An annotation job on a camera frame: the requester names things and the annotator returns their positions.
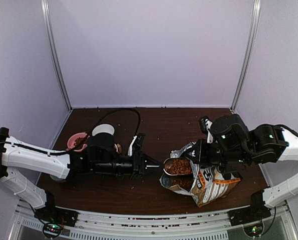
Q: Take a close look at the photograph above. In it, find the light blue ceramic bowl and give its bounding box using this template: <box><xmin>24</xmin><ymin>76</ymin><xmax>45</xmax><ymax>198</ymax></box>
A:
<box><xmin>50</xmin><ymin>175</ymin><xmax>66</xmax><ymax>183</ymax></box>

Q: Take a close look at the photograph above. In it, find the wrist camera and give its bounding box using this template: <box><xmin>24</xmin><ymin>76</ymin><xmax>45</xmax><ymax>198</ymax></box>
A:
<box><xmin>198</xmin><ymin>115</ymin><xmax>214</xmax><ymax>144</ymax></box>
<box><xmin>127</xmin><ymin>133</ymin><xmax>146</xmax><ymax>157</ymax></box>

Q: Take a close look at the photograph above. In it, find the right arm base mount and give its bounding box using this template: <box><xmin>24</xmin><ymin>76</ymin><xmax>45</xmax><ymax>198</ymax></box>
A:
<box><xmin>227</xmin><ymin>190</ymin><xmax>271</xmax><ymax>238</ymax></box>

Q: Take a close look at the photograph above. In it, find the pet food bag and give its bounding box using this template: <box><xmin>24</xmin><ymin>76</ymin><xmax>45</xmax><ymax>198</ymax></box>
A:
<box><xmin>159</xmin><ymin>142</ymin><xmax>242</xmax><ymax>208</ymax></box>

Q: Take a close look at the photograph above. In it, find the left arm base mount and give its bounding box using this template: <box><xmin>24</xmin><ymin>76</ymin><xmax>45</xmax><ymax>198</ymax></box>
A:
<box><xmin>33</xmin><ymin>191</ymin><xmax>78</xmax><ymax>240</ymax></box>

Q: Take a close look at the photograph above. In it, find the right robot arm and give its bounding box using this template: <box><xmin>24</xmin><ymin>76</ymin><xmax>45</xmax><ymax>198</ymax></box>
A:
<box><xmin>183</xmin><ymin>114</ymin><xmax>298</xmax><ymax>167</ymax></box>

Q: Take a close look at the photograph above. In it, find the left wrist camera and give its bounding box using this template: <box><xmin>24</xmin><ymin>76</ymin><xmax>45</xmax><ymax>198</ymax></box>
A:
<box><xmin>127</xmin><ymin>133</ymin><xmax>146</xmax><ymax>157</ymax></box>

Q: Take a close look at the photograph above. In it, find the white ceramic bowl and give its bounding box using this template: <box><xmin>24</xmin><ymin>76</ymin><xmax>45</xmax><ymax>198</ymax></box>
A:
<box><xmin>92</xmin><ymin>123</ymin><xmax>115</xmax><ymax>136</ymax></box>

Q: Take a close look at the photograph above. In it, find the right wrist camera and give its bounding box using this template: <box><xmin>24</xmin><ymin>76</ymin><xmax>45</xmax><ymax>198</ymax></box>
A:
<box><xmin>198</xmin><ymin>115</ymin><xmax>214</xmax><ymax>144</ymax></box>

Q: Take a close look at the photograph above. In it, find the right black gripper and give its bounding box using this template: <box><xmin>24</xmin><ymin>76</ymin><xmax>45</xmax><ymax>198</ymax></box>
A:
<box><xmin>185</xmin><ymin>138</ymin><xmax>250</xmax><ymax>166</ymax></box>

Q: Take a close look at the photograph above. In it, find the pink pet bowl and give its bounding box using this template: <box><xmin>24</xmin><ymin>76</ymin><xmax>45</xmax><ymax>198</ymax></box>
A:
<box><xmin>67</xmin><ymin>132</ymin><xmax>87</xmax><ymax>152</ymax></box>

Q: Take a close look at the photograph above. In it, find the front aluminium rail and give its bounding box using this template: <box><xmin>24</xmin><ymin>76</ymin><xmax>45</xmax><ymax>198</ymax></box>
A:
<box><xmin>8</xmin><ymin>200</ymin><xmax>298</xmax><ymax>240</ymax></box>

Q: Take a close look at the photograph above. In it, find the metal food scoop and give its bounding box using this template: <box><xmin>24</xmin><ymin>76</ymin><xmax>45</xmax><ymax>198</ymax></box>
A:
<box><xmin>163</xmin><ymin>158</ymin><xmax>193</xmax><ymax>176</ymax></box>

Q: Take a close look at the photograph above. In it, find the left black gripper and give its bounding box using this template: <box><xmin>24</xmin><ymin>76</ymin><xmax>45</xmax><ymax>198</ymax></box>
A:
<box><xmin>94</xmin><ymin>149</ymin><xmax>165</xmax><ymax>180</ymax></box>

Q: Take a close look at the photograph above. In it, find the metal frame post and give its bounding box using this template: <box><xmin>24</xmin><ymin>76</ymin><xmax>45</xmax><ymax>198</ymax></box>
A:
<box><xmin>41</xmin><ymin>0</ymin><xmax>73</xmax><ymax>112</ymax></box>
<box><xmin>230</xmin><ymin>0</ymin><xmax>261</xmax><ymax>113</ymax></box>

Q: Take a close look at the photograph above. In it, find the left metal frame post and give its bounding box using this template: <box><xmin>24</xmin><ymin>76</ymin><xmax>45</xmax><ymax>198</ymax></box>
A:
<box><xmin>41</xmin><ymin>0</ymin><xmax>73</xmax><ymax>112</ymax></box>

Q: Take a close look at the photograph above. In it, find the cream pet bowl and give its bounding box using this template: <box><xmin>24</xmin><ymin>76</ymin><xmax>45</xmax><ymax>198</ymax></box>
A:
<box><xmin>114</xmin><ymin>143</ymin><xmax>122</xmax><ymax>154</ymax></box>

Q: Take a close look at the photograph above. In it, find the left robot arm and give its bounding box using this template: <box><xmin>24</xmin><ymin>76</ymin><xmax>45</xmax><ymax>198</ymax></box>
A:
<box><xmin>0</xmin><ymin>127</ymin><xmax>162</xmax><ymax>222</ymax></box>

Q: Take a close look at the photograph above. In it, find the right metal frame post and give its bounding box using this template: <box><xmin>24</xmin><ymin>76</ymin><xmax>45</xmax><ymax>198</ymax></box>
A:
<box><xmin>230</xmin><ymin>0</ymin><xmax>261</xmax><ymax>113</ymax></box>

